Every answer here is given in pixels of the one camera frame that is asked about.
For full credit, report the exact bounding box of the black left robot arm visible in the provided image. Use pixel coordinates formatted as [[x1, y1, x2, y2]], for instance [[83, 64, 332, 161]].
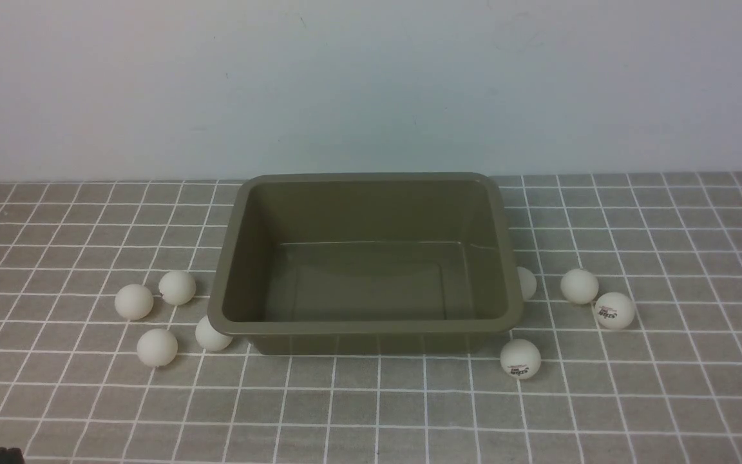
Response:
[[0, 447, 24, 464]]

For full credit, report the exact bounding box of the olive green plastic bin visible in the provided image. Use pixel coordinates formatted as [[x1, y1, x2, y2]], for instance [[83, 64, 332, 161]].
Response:
[[207, 173, 524, 356]]

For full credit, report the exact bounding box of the grey checkered tablecloth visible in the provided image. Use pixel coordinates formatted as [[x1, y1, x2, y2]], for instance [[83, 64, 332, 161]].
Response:
[[0, 171, 742, 463]]

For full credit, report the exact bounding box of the white printed ping-pong ball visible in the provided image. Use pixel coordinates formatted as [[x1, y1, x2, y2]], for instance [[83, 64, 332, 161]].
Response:
[[499, 340, 542, 380], [594, 293, 636, 330]]

